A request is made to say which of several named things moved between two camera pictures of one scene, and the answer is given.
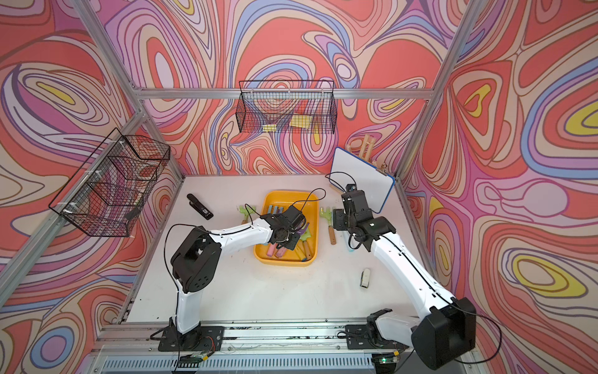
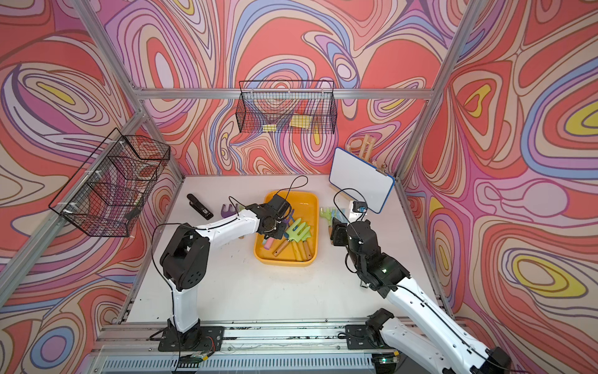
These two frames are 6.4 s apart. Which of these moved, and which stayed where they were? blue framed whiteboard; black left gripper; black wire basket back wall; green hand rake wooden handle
Moved: black left gripper
Stayed: green hand rake wooden handle; black wire basket back wall; blue framed whiteboard
